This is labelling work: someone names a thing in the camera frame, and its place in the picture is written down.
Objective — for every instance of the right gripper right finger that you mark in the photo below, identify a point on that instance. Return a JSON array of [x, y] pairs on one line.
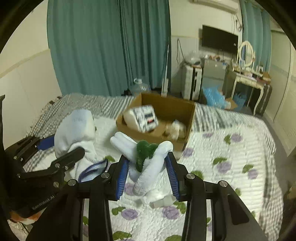
[[231, 219]]

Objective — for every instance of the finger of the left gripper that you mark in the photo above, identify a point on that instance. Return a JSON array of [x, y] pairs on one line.
[[57, 169], [22, 151]]

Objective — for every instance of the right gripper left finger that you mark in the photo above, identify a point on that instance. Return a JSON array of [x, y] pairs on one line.
[[63, 218]]

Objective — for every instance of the white blue-trimmed sock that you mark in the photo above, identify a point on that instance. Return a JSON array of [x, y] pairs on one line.
[[78, 130]]

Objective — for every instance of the white sock with green patch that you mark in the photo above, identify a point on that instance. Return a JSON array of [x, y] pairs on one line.
[[147, 163]]

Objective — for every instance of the blue floral tissue pack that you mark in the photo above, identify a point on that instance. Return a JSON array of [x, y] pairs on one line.
[[175, 130]]

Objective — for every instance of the person's left hand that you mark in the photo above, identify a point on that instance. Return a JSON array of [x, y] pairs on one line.
[[27, 221]]

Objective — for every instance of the white floral quilt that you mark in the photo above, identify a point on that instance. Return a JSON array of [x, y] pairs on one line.
[[239, 157]]

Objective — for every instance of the brown cardboard box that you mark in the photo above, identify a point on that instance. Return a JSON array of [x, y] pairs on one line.
[[167, 109]]

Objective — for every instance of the clear water jug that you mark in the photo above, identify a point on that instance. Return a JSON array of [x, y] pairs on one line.
[[139, 87]]

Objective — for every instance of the blue waste basket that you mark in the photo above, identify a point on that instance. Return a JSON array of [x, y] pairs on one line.
[[239, 99]]

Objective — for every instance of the large teal curtain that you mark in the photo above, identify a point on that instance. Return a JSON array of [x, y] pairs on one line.
[[100, 47]]

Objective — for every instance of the white leaning pole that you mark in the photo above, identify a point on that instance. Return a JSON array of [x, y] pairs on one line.
[[165, 79]]

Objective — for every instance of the white dressing table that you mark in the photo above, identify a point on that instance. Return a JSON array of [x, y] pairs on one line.
[[258, 93]]

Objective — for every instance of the small grey fridge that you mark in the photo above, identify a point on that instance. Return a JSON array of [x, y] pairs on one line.
[[213, 74]]

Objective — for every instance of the white black suitcase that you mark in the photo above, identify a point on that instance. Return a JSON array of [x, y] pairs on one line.
[[191, 82]]

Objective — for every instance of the white oval vanity mirror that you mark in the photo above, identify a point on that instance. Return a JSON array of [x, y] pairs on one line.
[[245, 55]]

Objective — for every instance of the right teal curtain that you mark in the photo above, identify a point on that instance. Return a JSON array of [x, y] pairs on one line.
[[256, 30]]

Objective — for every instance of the white air conditioner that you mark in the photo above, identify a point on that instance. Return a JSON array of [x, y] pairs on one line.
[[226, 5]]

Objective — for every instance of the black wall television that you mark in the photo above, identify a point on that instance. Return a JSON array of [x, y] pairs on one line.
[[219, 39]]

